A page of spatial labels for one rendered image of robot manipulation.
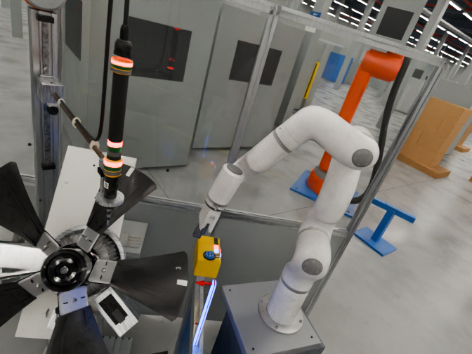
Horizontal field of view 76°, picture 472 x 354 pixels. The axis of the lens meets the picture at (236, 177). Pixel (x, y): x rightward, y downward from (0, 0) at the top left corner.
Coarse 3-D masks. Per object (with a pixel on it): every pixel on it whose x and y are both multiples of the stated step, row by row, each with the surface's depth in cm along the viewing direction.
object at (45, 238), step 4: (44, 232) 88; (44, 236) 89; (48, 236) 88; (40, 240) 91; (44, 240) 90; (48, 240) 89; (52, 240) 88; (40, 244) 92; (44, 244) 91; (48, 244) 90; (52, 244) 89; (56, 244) 88; (40, 248) 92; (48, 248) 91; (52, 248) 90; (56, 248) 89; (44, 252) 92; (48, 252) 92; (52, 252) 91
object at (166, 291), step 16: (160, 256) 101; (176, 256) 102; (128, 272) 94; (144, 272) 95; (160, 272) 97; (176, 272) 98; (128, 288) 90; (144, 288) 91; (160, 288) 93; (176, 288) 94; (144, 304) 88; (160, 304) 90; (176, 304) 92
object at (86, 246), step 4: (88, 228) 96; (84, 232) 96; (88, 232) 94; (92, 232) 93; (96, 232) 92; (80, 236) 96; (88, 236) 94; (92, 236) 92; (96, 236) 91; (80, 240) 95; (84, 240) 94; (92, 240) 91; (80, 244) 94; (84, 244) 92; (88, 244) 91; (92, 244) 90; (84, 248) 92; (88, 248) 90
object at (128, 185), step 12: (120, 180) 98; (132, 180) 97; (144, 180) 96; (132, 192) 94; (144, 192) 94; (96, 204) 98; (132, 204) 93; (96, 216) 95; (120, 216) 92; (96, 228) 92
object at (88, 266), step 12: (60, 252) 85; (72, 252) 86; (84, 252) 91; (96, 252) 98; (48, 264) 84; (60, 264) 85; (72, 264) 85; (84, 264) 86; (48, 276) 84; (60, 276) 85; (72, 276) 85; (84, 276) 85; (48, 288) 83; (60, 288) 83; (72, 288) 84
